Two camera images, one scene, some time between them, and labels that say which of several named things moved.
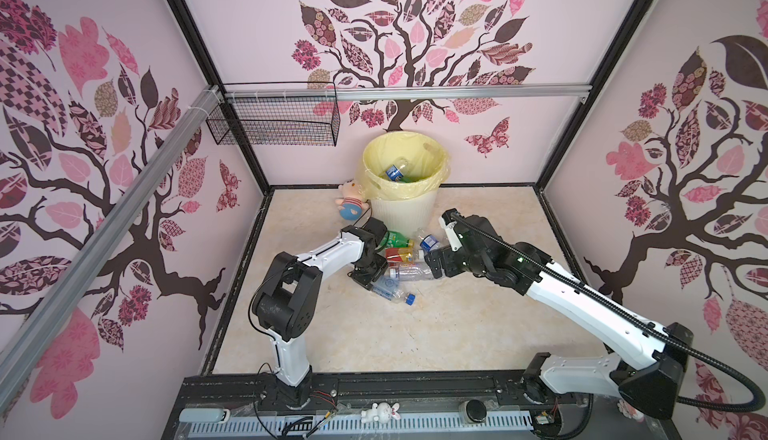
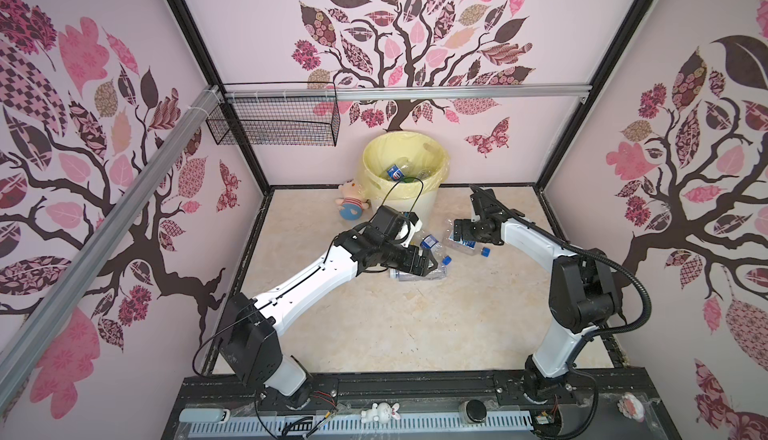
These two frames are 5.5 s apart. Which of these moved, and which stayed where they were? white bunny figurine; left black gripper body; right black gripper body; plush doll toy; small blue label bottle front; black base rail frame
Moved: left black gripper body; right black gripper body
Stayed: plush doll toy; white bunny figurine; small blue label bottle front; black base rail frame
